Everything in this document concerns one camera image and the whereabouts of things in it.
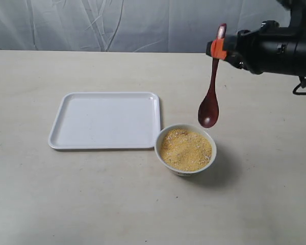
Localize white plastic tray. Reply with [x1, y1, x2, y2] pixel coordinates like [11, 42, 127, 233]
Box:
[48, 92, 161, 151]

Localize yellow grainy powder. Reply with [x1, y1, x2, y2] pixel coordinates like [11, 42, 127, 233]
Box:
[159, 129, 213, 172]

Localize white ceramic bowl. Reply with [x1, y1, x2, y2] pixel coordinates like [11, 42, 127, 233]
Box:
[154, 124, 217, 176]

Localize dark brown wooden spoon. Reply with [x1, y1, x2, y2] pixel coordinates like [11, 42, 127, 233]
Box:
[198, 23, 226, 128]

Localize white backdrop curtain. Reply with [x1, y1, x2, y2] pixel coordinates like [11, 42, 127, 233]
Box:
[0, 0, 290, 53]

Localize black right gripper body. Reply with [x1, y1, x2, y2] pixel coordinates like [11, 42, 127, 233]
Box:
[226, 20, 300, 76]

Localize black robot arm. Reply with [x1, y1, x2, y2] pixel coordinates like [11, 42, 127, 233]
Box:
[206, 1, 306, 78]

